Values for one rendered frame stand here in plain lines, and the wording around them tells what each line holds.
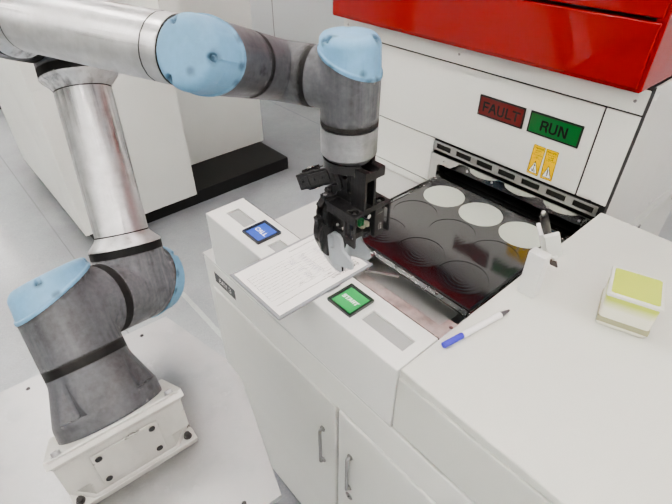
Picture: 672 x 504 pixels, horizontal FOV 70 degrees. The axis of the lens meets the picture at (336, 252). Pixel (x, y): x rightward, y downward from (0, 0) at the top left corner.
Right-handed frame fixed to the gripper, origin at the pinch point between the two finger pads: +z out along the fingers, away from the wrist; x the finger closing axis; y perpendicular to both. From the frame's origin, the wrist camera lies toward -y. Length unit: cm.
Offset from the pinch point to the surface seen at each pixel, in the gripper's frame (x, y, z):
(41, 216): -14, -237, 102
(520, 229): 48, 7, 13
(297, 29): 208, -280, 45
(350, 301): -0.3, 3.4, 6.0
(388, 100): 58, -44, 0
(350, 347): -4.8, 8.3, 9.9
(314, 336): -4.7, -1.0, 15.0
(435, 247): 29.1, -1.6, 12.6
